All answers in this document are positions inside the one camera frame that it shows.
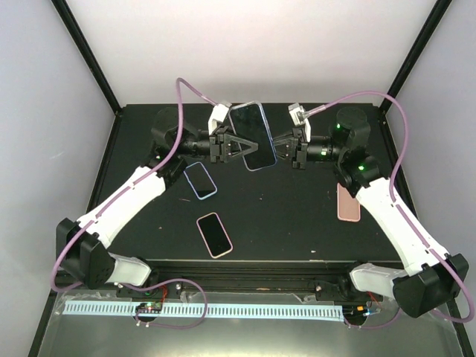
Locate right controller board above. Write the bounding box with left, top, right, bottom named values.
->
left=342, top=305, right=380, bottom=318

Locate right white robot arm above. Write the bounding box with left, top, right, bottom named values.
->
left=274, top=103, right=470, bottom=318

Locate black frame post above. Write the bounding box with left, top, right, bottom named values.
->
left=387, top=0, right=452, bottom=98
left=51, top=0, right=122, bottom=115

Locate purple cable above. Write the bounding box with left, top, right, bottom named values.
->
left=49, top=77, right=224, bottom=329
left=304, top=90, right=472, bottom=331

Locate right black frame post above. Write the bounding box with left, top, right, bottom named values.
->
left=387, top=0, right=452, bottom=98

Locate left controller board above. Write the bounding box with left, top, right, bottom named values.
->
left=135, top=302, right=163, bottom=315

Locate light blue slotted cable duct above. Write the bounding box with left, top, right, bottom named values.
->
left=62, top=300, right=344, bottom=322

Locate pink phone case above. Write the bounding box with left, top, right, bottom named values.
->
left=336, top=184, right=361, bottom=222

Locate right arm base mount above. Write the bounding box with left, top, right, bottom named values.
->
left=312, top=274, right=384, bottom=303

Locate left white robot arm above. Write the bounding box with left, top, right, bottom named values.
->
left=50, top=103, right=262, bottom=297

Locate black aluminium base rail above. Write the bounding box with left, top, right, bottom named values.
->
left=70, top=260, right=395, bottom=298

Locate phone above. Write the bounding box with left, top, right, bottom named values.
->
left=184, top=162, right=217, bottom=201
left=196, top=212, right=234, bottom=259
left=228, top=101, right=277, bottom=171

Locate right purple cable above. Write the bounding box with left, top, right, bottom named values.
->
left=304, top=90, right=472, bottom=331

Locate controller board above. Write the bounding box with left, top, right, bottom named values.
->
left=342, top=305, right=380, bottom=318
left=135, top=302, right=163, bottom=315

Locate phone in blue case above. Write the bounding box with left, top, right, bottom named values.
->
left=184, top=162, right=217, bottom=201

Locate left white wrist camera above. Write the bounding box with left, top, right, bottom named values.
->
left=208, top=101, right=232, bottom=135

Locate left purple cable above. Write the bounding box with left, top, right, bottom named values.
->
left=49, top=77, right=224, bottom=329

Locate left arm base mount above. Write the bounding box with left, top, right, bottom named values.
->
left=116, top=282, right=183, bottom=300

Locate left black frame post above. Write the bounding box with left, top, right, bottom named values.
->
left=51, top=0, right=122, bottom=115

